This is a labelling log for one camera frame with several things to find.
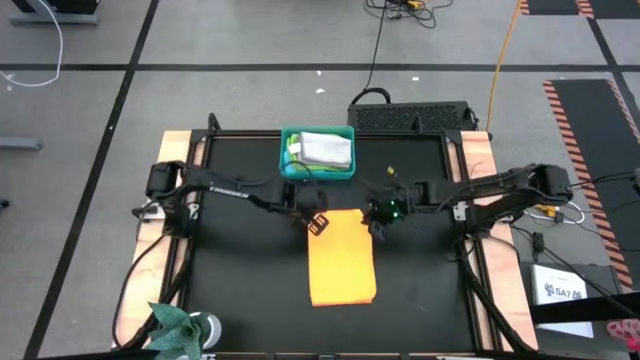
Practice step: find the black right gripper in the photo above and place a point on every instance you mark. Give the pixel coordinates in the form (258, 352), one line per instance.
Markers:
(392, 205)

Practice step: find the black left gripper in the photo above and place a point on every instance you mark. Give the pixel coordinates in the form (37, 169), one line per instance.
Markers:
(310, 200)

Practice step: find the orange microfiber towel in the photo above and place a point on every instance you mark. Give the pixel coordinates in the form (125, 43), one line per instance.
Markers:
(342, 260)

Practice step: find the teal plastic bin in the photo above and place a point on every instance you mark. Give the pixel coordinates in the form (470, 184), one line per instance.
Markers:
(287, 175)

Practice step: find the sky blue microfiber towel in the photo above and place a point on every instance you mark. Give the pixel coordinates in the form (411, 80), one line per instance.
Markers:
(287, 162)

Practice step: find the grey waffle-weave towel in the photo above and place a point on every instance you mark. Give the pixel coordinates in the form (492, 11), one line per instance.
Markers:
(327, 147)

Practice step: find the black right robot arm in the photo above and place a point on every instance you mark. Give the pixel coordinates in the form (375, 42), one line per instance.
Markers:
(500, 190)

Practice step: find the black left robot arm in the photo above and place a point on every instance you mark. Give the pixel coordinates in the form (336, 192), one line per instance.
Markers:
(225, 187)

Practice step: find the black perforated computer case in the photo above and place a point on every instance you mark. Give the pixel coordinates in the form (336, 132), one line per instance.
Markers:
(400, 117)

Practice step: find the black power adapter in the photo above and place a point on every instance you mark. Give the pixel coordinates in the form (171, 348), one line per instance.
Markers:
(538, 242)

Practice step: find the yellow power splitter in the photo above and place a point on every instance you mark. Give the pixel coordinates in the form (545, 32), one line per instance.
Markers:
(550, 211)

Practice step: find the dark green cloth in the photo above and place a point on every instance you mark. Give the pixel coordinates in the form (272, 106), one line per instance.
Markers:
(175, 332)

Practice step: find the white SA7 printed sheet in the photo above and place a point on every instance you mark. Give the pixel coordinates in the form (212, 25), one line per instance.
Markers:
(552, 277)

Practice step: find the black hazard-striped floor mat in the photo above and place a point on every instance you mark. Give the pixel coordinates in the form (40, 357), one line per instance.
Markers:
(550, 6)
(615, 7)
(585, 130)

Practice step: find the pink patterned object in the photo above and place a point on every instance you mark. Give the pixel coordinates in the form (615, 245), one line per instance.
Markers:
(625, 332)

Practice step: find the grey desk foot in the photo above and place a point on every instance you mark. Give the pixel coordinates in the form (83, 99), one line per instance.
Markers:
(50, 20)
(20, 143)

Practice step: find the black caster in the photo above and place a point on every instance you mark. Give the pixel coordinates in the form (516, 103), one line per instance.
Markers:
(4, 204)

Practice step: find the silver mounting bracket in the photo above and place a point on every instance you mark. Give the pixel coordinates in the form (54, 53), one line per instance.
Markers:
(459, 212)
(149, 212)

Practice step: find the black table frame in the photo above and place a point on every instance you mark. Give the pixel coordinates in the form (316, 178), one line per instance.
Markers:
(240, 134)

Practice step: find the black frame bar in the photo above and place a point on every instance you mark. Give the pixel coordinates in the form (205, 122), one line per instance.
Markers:
(590, 307)

